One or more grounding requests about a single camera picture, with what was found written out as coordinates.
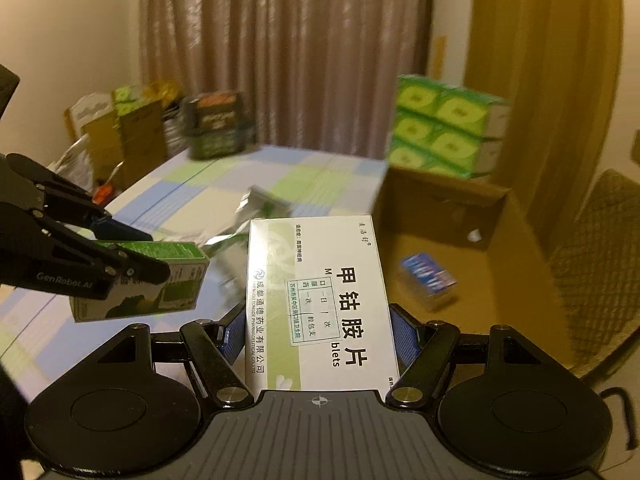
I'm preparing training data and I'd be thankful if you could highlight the dark green crate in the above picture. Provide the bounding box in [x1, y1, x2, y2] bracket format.
[181, 91, 256, 161]

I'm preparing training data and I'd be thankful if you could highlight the pink-brown curtain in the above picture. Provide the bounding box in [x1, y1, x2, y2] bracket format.
[137, 0, 437, 150]

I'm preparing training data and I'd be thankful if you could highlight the checked tablecloth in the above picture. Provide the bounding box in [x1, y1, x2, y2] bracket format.
[0, 144, 392, 393]

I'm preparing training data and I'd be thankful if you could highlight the white-topped carton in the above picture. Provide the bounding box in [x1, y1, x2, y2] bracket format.
[64, 92, 119, 142]

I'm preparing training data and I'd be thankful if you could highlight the green and white small box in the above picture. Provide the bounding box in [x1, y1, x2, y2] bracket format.
[70, 241, 211, 323]

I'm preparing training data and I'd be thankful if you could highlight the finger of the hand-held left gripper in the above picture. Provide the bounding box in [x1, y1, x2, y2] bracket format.
[0, 154, 154, 242]
[0, 202, 172, 287]

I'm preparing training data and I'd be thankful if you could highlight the stack of green tissue packs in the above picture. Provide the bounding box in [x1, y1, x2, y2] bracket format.
[387, 74, 512, 181]

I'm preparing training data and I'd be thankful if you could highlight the chair with quilted cover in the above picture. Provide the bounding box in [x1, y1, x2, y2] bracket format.
[547, 167, 640, 378]

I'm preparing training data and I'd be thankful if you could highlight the brown carton with flaps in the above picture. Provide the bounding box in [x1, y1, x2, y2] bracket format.
[82, 100, 169, 187]

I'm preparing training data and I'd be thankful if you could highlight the silver green foil packet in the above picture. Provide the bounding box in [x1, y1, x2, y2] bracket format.
[200, 232, 251, 288]

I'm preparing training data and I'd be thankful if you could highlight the brown cardboard box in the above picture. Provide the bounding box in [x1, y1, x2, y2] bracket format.
[372, 166, 608, 378]

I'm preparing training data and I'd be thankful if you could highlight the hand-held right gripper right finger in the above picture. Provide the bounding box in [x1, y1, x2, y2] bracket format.
[385, 302, 548, 410]

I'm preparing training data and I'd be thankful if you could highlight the white plastic bag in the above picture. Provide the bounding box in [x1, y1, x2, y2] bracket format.
[47, 139, 94, 196]

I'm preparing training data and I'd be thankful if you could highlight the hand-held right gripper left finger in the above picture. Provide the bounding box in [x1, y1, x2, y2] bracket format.
[95, 304, 256, 410]

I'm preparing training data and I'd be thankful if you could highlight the white medicine box green stripe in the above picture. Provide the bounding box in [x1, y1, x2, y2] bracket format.
[245, 217, 401, 395]

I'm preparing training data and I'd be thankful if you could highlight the golden yellow curtain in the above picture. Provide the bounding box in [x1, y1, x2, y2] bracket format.
[462, 0, 625, 243]

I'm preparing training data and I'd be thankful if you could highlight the green pack in carton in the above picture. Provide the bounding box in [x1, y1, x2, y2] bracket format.
[111, 84, 152, 117]

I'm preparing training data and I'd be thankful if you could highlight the yellow plastic bag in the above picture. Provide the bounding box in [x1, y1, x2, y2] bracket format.
[145, 79, 184, 109]

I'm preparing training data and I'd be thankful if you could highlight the blue card box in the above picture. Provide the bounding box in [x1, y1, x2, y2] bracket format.
[398, 253, 458, 312]

